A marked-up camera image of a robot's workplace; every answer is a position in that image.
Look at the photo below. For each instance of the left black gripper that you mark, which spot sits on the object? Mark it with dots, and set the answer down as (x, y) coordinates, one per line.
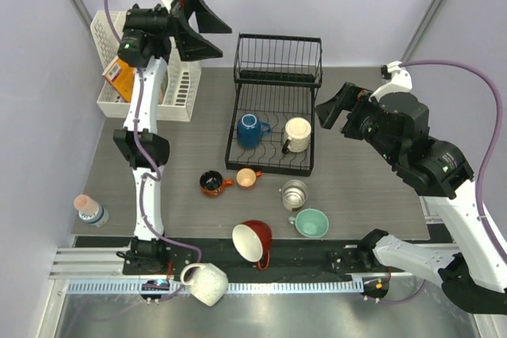
(192, 46)

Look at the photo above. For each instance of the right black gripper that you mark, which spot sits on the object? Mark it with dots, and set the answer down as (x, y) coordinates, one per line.
(329, 112)

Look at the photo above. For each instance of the cream enamel mug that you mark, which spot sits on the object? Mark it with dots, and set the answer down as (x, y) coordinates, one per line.
(297, 135)

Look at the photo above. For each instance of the blue mug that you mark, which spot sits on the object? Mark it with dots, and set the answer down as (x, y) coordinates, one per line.
(250, 130)

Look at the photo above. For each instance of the orange black mug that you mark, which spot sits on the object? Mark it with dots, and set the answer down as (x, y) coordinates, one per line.
(212, 183)

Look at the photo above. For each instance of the white mug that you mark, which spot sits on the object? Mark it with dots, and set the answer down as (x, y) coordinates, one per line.
(205, 282)

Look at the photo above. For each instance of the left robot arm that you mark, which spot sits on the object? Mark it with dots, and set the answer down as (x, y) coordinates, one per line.
(148, 37)

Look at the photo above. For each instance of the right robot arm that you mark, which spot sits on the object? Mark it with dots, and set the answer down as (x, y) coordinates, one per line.
(397, 127)

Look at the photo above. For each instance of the white plastic file organizer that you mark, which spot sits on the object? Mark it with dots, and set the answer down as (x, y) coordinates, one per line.
(182, 79)

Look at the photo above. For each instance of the steel cup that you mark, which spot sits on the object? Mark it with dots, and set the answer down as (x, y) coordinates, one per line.
(294, 195)

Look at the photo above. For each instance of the orange book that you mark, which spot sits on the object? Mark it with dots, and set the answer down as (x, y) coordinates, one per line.
(121, 77)

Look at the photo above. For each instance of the small orange cup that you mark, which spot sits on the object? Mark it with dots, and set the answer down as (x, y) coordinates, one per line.
(247, 177)

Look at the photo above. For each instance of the mint green cup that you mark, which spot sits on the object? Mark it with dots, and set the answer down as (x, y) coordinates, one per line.
(311, 223)

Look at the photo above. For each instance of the large white red cup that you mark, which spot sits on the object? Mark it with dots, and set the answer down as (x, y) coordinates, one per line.
(253, 240)

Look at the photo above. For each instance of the plastic bottle pink cap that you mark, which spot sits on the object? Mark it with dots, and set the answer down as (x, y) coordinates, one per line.
(91, 212)

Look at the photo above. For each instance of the black wire dish rack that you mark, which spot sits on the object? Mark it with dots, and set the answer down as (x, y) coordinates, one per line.
(276, 78)

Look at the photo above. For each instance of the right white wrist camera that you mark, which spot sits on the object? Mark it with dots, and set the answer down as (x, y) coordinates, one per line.
(397, 80)

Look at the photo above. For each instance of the slotted cable duct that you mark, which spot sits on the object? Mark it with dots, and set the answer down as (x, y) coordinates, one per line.
(146, 287)

